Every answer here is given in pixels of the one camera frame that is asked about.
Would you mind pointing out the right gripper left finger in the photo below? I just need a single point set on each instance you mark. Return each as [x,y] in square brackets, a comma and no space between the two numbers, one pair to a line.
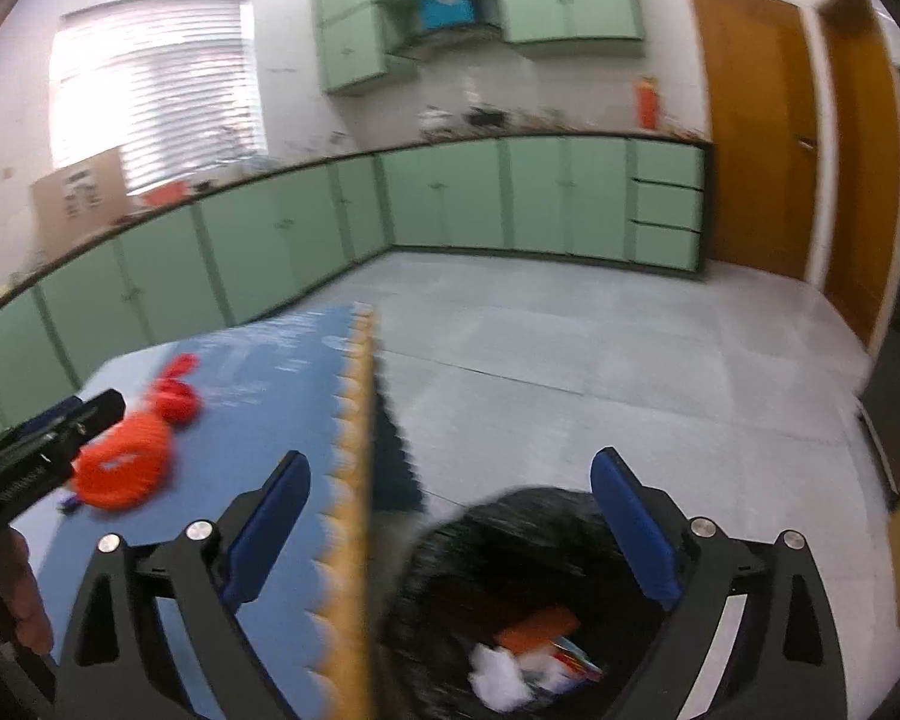
[117,661]

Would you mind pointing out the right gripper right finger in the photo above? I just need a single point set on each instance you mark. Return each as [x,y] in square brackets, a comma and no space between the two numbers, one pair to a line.
[786,661]

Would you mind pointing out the white tissue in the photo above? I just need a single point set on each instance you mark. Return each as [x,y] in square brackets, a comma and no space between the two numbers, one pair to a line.
[504,681]

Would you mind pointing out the black trash bin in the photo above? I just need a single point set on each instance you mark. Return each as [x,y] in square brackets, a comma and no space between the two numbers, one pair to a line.
[494,566]

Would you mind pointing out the green lower kitchen cabinets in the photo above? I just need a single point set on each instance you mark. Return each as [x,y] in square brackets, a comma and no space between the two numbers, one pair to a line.
[244,252]

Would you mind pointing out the green kitchen cabinets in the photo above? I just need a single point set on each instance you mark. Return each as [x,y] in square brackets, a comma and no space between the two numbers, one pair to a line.
[363,42]
[244,252]

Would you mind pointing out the green upper kitchen cabinets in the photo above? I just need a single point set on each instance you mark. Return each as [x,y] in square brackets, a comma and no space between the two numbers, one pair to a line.
[363,42]

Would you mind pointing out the left hand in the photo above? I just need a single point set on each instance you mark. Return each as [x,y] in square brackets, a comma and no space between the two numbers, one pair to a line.
[21,596]

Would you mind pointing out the blue table mat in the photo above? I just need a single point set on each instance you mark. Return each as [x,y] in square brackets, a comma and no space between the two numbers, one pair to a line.
[303,382]

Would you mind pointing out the brown cardboard box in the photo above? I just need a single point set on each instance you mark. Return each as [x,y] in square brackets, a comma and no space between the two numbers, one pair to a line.
[79,200]

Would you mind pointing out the red plastic basin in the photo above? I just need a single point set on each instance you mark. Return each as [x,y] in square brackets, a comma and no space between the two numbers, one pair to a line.
[167,194]

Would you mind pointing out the white window blinds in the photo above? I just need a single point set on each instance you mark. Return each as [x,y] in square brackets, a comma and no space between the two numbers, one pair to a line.
[170,85]

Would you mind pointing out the wooden door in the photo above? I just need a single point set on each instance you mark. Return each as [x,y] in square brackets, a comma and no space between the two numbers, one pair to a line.
[868,164]
[764,125]

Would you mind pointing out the white cooking pot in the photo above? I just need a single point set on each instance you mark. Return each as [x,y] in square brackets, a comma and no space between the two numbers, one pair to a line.
[434,123]

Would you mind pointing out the black wok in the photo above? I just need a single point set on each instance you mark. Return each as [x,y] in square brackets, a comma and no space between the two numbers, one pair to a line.
[480,117]

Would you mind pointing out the orange thermos flask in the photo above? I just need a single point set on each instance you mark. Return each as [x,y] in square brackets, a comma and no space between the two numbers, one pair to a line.
[647,103]

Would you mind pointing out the range hood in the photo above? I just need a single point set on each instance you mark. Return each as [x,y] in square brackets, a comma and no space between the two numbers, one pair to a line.
[420,30]

